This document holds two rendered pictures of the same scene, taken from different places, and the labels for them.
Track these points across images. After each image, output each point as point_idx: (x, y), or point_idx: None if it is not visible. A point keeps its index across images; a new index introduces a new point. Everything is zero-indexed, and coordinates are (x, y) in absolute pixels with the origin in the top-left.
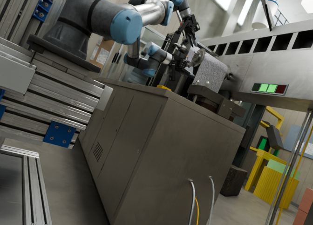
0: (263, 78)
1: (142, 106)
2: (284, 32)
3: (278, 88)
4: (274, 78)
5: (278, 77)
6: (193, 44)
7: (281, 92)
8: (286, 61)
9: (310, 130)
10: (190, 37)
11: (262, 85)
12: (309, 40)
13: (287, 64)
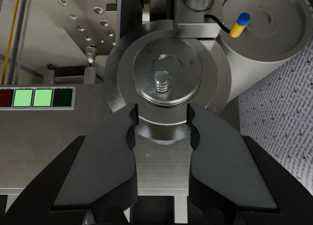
0: (52, 119)
1: None
2: None
3: (7, 99)
4: (26, 121)
5: (18, 125)
6: (129, 109)
7: (0, 91)
8: (8, 162)
9: (4, 67)
10: (188, 184)
11: (45, 101)
12: None
13: (4, 153)
